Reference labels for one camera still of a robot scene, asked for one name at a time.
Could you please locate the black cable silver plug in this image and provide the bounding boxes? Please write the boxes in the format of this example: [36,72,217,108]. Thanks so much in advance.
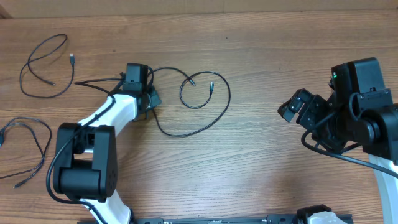
[147,67,231,138]

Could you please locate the black USB-A cable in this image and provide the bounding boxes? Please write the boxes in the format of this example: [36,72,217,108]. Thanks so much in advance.
[19,33,76,100]

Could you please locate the black thin long cable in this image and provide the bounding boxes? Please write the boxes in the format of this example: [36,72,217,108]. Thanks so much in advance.
[0,116,53,189]

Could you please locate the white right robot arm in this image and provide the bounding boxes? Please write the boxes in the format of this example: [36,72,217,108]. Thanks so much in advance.
[278,57,397,223]

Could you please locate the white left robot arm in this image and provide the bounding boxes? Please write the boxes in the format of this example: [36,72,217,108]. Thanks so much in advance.
[46,63,159,223]

